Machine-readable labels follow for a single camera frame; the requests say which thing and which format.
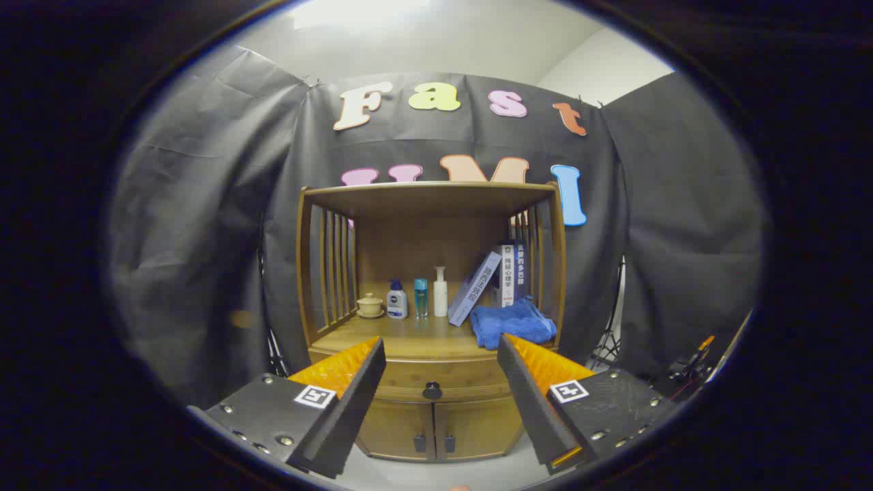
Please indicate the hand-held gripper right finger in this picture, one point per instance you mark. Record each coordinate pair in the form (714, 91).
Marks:
(528, 402)

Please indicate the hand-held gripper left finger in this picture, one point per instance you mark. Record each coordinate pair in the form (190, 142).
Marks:
(354, 402)

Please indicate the wooden cabinet door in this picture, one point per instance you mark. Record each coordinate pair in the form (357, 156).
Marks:
(395, 429)
(477, 426)

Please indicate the wooden countertop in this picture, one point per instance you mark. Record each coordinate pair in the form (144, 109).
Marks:
(409, 334)

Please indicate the wooden cabinet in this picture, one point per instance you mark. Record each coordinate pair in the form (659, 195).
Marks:
(436, 239)

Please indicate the blue towel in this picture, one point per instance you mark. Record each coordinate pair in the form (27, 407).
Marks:
(511, 324)

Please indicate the black light stand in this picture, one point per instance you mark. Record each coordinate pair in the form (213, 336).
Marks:
(276, 354)

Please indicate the beige lidded teacup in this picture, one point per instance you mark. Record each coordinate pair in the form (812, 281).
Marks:
(370, 305)

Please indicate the white bottle with blue cap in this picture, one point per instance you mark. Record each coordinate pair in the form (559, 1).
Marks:
(397, 303)

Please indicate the lavender book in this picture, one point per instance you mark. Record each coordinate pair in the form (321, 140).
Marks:
(474, 290)

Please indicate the clear blue bottle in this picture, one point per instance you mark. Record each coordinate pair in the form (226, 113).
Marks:
(421, 296)

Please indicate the white spine book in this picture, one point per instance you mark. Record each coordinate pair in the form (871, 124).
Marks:
(508, 276)

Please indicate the dark blue spine book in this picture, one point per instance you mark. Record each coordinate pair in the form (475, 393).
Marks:
(520, 273)

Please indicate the white pump bottle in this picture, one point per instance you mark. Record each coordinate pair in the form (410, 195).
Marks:
(440, 296)

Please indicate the black clamp with orange tip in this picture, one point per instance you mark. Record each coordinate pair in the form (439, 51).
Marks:
(685, 372)

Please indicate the black backdrop cloth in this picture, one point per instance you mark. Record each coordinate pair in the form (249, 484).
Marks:
(204, 204)

